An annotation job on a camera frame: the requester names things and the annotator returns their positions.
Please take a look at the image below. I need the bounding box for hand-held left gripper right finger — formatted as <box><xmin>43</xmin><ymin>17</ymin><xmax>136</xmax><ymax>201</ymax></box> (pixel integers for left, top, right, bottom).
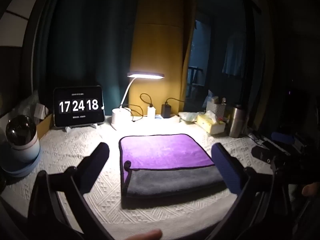
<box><xmin>205</xmin><ymin>142</ymin><xmax>278</xmax><ymax>240</ymax></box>

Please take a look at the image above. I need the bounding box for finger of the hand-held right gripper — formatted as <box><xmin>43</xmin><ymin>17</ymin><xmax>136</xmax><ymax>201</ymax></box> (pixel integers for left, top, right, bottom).
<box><xmin>251</xmin><ymin>145</ymin><xmax>275</xmax><ymax>166</ymax></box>
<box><xmin>271</xmin><ymin>131</ymin><xmax>295</xmax><ymax>145</ymax></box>

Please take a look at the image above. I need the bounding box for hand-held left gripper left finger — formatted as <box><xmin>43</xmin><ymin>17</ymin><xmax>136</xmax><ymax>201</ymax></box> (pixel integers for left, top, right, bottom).
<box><xmin>27</xmin><ymin>142</ymin><xmax>115</xmax><ymax>240</ymax></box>

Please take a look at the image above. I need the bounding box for purple and grey towel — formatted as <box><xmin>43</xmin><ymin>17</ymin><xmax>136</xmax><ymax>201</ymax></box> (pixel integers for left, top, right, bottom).
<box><xmin>118</xmin><ymin>133</ymin><xmax>227</xmax><ymax>208</ymax></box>

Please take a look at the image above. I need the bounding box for person's right hand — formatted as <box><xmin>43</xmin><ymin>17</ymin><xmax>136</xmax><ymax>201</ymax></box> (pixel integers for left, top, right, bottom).
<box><xmin>301</xmin><ymin>182</ymin><xmax>320</xmax><ymax>198</ymax></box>

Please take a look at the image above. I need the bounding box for person's left hand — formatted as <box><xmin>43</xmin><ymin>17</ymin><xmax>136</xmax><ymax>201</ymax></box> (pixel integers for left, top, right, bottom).
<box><xmin>119</xmin><ymin>229</ymin><xmax>163</xmax><ymax>240</ymax></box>

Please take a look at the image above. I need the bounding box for white textured tablecloth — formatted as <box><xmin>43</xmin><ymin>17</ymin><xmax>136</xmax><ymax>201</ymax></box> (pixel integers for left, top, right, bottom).
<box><xmin>0</xmin><ymin>115</ymin><xmax>275</xmax><ymax>233</ymax></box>

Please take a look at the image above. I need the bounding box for steel thermos bottle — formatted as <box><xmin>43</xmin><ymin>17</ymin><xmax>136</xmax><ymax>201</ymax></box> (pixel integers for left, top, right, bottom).
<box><xmin>229</xmin><ymin>104</ymin><xmax>244</xmax><ymax>138</ymax></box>

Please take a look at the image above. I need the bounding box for white tablet stand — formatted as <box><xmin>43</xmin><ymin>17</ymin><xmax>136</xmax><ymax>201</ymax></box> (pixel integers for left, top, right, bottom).
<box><xmin>62</xmin><ymin>122</ymin><xmax>99</xmax><ymax>132</ymax></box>

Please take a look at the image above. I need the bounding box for yellow tissue box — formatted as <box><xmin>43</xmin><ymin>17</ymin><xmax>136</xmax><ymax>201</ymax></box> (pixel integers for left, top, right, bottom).
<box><xmin>196</xmin><ymin>110</ymin><xmax>226</xmax><ymax>135</ymax></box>

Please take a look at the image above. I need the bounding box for white desk lamp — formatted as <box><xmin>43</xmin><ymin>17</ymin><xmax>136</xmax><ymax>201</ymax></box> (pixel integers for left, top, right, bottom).
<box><xmin>112</xmin><ymin>72</ymin><xmax>165</xmax><ymax>130</ymax></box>

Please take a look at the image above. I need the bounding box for white storage basket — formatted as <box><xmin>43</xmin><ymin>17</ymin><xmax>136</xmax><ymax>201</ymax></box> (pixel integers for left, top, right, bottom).
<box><xmin>205</xmin><ymin>96</ymin><xmax>227</xmax><ymax>119</ymax></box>

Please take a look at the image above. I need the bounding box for black tablet with clock display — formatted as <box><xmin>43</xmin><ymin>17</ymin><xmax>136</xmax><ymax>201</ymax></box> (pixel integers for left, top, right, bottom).
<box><xmin>53</xmin><ymin>85</ymin><xmax>105</xmax><ymax>127</ymax></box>

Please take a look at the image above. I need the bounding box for crumpled plastic bag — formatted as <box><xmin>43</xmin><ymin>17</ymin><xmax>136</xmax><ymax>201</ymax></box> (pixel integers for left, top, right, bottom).
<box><xmin>178</xmin><ymin>111</ymin><xmax>200</xmax><ymax>123</ymax></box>

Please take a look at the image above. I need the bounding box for cardboard box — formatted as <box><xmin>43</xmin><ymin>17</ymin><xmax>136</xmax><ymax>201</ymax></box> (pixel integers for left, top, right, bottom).
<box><xmin>35</xmin><ymin>114</ymin><xmax>54</xmax><ymax>135</ymax></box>

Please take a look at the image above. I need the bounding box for small white box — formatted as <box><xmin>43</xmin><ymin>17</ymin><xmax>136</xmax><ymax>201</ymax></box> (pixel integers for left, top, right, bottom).
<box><xmin>34</xmin><ymin>102</ymin><xmax>49</xmax><ymax>119</ymax></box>

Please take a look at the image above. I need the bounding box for black charger plug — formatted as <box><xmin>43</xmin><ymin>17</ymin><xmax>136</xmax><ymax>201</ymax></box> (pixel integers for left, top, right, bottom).
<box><xmin>161</xmin><ymin>103</ymin><xmax>172</xmax><ymax>119</ymax></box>

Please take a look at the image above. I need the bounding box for hanging pale garment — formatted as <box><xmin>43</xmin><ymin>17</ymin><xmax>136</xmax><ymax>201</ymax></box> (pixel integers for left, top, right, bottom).
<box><xmin>221</xmin><ymin>31</ymin><xmax>247</xmax><ymax>77</ymax></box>

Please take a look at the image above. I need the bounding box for balcony railing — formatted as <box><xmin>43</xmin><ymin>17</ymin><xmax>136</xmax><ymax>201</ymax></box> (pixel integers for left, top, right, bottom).
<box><xmin>187</xmin><ymin>66</ymin><xmax>208</xmax><ymax>98</ymax></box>

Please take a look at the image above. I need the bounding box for teal curtain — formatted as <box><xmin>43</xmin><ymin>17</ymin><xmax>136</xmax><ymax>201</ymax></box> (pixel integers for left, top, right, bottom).
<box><xmin>32</xmin><ymin>0</ymin><xmax>140</xmax><ymax>117</ymax></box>

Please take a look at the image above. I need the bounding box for yellow curtain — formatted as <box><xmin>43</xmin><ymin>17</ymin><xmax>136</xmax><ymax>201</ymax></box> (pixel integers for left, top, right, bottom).
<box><xmin>129</xmin><ymin>0</ymin><xmax>198</xmax><ymax>117</ymax></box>

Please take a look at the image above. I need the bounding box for black lamp cable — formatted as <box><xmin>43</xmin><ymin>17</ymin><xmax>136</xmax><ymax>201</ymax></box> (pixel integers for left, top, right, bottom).
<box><xmin>121</xmin><ymin>104</ymin><xmax>145</xmax><ymax>123</ymax></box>

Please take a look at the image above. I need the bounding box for white dome camera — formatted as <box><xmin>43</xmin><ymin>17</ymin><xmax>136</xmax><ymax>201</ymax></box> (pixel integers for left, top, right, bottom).
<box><xmin>0</xmin><ymin>115</ymin><xmax>42</xmax><ymax>178</ymax></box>

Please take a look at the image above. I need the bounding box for black charger cable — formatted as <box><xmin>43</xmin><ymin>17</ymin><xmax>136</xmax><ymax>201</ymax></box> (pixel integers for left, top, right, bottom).
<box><xmin>140</xmin><ymin>93</ymin><xmax>153</xmax><ymax>108</ymax></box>

